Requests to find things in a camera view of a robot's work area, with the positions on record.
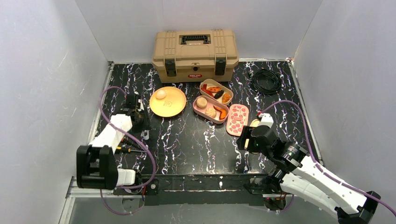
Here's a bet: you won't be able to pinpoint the white metal food tongs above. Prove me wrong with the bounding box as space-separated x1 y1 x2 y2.
141 130 150 140

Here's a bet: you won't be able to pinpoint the beige lunch box lid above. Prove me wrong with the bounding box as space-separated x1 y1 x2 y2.
244 119 260 149

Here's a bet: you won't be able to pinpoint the pink lunch box lid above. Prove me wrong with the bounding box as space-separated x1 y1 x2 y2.
226 104 249 137

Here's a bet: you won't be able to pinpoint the white boiled egg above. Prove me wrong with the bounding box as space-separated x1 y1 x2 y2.
156 89 167 100

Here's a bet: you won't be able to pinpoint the orange chicken wing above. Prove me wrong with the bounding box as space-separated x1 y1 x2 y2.
213 106 228 121

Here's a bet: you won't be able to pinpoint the fried chicken piece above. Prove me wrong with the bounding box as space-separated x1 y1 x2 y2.
222 93 231 104

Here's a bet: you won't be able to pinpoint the white steamed bao bun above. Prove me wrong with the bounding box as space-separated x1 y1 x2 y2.
205 107 217 118

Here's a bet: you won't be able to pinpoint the dark brown sea cucumber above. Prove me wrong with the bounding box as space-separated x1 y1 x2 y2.
214 90 225 99

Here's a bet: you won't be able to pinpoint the pink lunch box tray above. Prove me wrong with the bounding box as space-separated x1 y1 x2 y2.
193 96 229 124

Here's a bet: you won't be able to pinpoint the round beige bun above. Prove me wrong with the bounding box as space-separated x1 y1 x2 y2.
196 97 207 109

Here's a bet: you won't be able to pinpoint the beige lunch box tray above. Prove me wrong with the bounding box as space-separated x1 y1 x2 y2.
199 79 233 105

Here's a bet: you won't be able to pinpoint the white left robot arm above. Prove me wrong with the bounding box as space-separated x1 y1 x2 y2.
76 94 150 189

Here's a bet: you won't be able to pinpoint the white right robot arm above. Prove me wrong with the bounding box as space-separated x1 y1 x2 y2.
237 125 381 224

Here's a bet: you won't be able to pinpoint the tan plastic toolbox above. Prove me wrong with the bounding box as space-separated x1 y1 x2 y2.
152 29 239 84

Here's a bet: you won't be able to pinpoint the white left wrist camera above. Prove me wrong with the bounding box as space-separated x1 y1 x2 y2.
137 99 145 112

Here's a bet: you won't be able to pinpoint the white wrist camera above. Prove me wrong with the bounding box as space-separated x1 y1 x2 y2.
137 99 145 112
257 112 274 128

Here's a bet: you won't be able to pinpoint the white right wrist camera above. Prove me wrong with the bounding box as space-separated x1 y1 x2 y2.
257 112 274 128

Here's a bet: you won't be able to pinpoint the black yellow handled screwdriver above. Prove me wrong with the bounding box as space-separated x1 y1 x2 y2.
116 147 146 153

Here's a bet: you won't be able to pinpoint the coiled black cable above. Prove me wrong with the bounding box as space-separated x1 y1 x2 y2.
248 68 283 95

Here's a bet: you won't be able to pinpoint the aluminium base frame rail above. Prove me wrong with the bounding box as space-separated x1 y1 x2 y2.
58 175 352 224

